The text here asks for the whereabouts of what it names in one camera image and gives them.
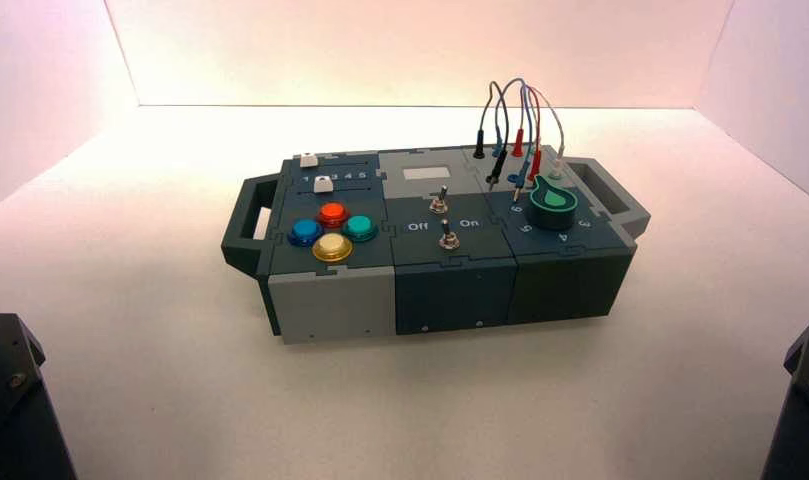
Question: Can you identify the teal round push button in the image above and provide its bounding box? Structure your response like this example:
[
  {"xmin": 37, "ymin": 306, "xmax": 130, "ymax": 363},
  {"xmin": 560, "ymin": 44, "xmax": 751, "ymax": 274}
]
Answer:
[{"xmin": 342, "ymin": 215, "xmax": 379, "ymax": 244}]

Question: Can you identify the yellow round push button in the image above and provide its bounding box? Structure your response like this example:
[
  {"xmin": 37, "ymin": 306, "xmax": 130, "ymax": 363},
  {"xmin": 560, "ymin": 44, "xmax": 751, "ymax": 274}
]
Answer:
[{"xmin": 311, "ymin": 235, "xmax": 354, "ymax": 264}]

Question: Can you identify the red round push button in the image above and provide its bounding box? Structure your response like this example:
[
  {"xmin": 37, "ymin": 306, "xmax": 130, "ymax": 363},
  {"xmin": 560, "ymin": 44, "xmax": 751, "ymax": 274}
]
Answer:
[{"xmin": 317, "ymin": 202, "xmax": 350, "ymax": 229}]

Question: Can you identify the grey and teal control box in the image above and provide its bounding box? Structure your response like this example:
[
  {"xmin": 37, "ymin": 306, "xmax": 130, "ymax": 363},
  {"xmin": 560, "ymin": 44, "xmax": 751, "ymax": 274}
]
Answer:
[{"xmin": 220, "ymin": 144, "xmax": 652, "ymax": 346}]

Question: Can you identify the blue round push button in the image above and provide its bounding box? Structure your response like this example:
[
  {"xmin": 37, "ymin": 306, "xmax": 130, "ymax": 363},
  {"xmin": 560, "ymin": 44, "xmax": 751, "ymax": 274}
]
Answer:
[{"xmin": 287, "ymin": 219, "xmax": 324, "ymax": 248}]

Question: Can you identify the green rotary dial knob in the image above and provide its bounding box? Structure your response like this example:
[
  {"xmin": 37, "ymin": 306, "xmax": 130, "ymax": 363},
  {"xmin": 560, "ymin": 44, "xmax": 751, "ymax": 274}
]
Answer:
[{"xmin": 528, "ymin": 175, "xmax": 580, "ymax": 232}]

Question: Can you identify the black banana plug cable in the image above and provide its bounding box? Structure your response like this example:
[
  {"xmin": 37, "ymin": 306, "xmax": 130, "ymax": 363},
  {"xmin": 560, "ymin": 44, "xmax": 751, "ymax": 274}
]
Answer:
[{"xmin": 472, "ymin": 81, "xmax": 510, "ymax": 185}]

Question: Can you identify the blue banana plug cable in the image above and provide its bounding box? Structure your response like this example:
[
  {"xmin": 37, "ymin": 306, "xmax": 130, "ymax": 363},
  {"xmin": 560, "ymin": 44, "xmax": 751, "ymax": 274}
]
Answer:
[{"xmin": 491, "ymin": 78, "xmax": 535, "ymax": 204}]

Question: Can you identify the red banana plug cable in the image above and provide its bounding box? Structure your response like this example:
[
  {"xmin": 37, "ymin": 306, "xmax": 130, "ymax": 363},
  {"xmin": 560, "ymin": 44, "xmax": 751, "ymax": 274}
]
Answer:
[{"xmin": 511, "ymin": 86, "xmax": 544, "ymax": 184}]

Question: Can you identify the white banana plug cable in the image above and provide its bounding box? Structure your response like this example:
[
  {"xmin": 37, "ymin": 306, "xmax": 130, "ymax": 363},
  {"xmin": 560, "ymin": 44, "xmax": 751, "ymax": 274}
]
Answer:
[{"xmin": 537, "ymin": 93, "xmax": 568, "ymax": 178}]

